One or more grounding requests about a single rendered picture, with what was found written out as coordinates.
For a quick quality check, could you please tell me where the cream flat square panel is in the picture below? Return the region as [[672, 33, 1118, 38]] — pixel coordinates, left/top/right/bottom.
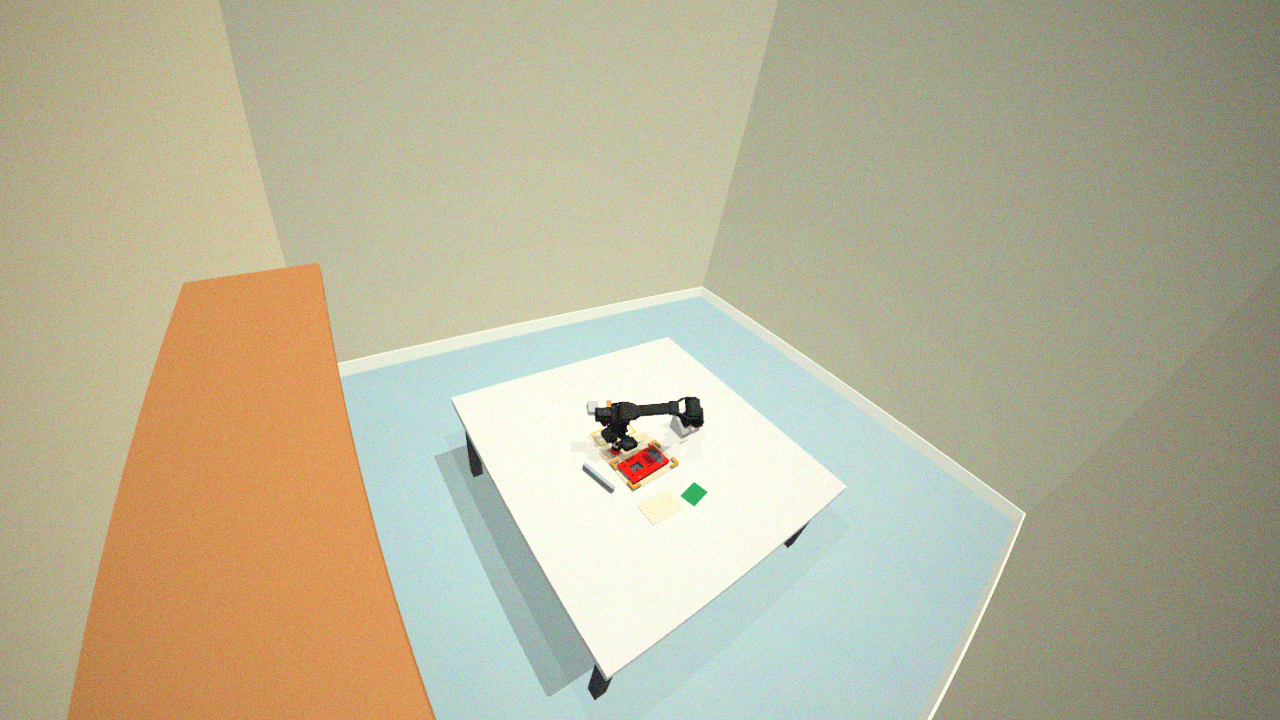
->
[[637, 489, 684, 527]]

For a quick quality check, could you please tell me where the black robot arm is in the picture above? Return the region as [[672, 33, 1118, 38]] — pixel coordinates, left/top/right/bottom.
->
[[595, 396, 705, 445]]

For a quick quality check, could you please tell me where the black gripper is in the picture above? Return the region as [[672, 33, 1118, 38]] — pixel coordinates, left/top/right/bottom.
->
[[600, 421, 637, 452]]

